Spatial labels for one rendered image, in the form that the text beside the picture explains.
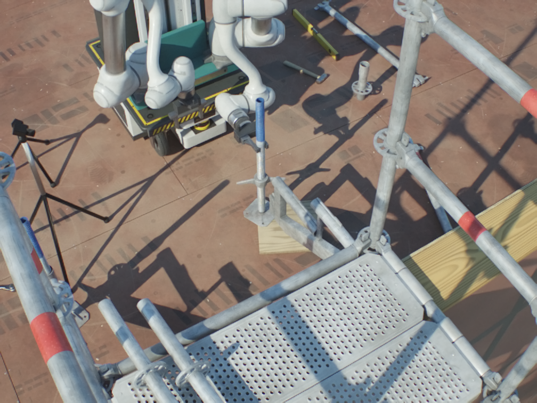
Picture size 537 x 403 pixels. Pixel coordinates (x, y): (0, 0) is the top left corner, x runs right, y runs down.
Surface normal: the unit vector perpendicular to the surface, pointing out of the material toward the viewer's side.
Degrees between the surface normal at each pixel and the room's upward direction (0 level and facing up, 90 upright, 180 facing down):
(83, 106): 0
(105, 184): 0
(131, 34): 90
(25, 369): 0
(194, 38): 90
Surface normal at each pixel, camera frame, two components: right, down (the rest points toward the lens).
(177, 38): 0.53, 0.66
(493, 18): -0.01, -0.63
